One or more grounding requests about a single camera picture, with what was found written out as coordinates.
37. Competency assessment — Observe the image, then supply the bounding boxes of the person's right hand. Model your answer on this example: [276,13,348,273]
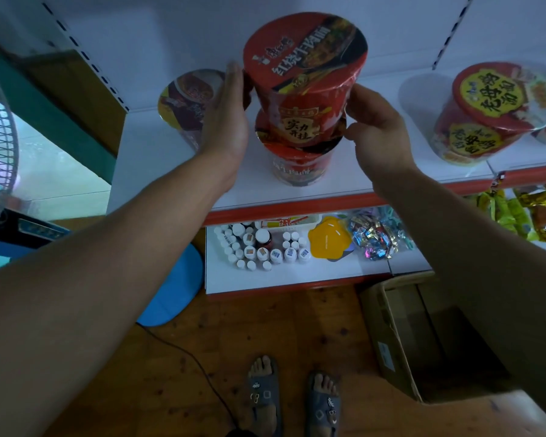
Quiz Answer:
[344,84,418,192]

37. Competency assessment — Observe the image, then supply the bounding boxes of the person's left hand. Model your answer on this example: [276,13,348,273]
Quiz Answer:
[197,62,251,187]

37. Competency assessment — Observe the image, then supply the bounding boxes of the person's left forearm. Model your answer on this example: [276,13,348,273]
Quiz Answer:
[0,151,234,437]

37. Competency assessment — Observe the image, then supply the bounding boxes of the person's right forearm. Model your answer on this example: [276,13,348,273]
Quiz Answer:
[371,162,546,430]

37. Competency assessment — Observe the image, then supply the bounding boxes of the dark brown instant noodle cup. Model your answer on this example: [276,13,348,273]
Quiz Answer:
[157,69,226,151]

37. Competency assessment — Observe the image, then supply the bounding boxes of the white shelf unit red edges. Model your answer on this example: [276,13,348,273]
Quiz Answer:
[41,0,546,300]

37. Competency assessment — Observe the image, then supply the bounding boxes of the pile of shiny wrapped candies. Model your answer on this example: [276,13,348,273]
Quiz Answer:
[348,206,416,262]

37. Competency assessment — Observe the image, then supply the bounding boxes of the yellow plastic container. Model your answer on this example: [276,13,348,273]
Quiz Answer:
[308,216,354,261]

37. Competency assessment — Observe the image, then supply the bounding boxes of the brown wooden door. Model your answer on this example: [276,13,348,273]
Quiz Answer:
[20,50,128,158]

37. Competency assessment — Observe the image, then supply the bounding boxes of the group of small white bottles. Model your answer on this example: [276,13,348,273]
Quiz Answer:
[213,223,313,273]

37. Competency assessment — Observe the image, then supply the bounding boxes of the green snack packets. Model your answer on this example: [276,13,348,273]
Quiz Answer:
[466,190,540,242]

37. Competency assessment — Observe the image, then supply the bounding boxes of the brown cardboard box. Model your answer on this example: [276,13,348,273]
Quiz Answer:
[359,270,531,404]

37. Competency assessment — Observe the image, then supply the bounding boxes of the black fan control panel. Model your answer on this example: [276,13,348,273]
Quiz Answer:
[0,206,72,251]

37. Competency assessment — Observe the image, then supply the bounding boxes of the person's left foot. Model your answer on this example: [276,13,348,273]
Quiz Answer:
[248,355,279,437]

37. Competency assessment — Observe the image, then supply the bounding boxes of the person's foot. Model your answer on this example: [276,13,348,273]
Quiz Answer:
[248,355,279,437]
[310,373,339,437]

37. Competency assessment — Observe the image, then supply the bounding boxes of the person's right foot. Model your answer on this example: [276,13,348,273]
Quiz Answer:
[310,373,339,437]

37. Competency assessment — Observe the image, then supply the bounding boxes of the grey sandal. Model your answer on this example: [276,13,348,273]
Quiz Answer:
[305,372,342,437]
[247,357,284,437]

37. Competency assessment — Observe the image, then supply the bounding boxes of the green door frame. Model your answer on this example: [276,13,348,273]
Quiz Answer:
[0,34,117,185]

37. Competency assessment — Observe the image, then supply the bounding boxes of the black power cable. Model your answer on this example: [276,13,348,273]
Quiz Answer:
[138,323,258,437]

